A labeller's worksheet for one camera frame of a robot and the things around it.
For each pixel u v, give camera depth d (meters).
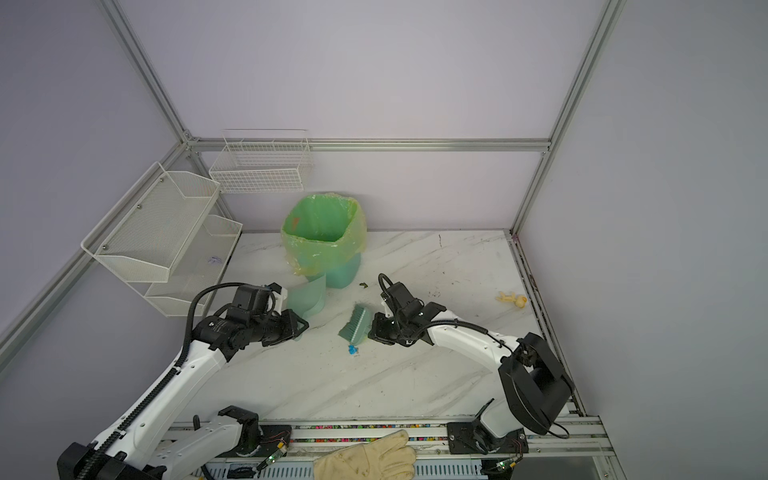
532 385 0.43
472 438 0.65
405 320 0.65
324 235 1.07
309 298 0.91
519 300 0.98
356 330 0.89
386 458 0.71
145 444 0.40
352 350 0.88
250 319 0.59
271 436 0.73
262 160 0.95
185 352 0.49
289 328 0.68
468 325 0.53
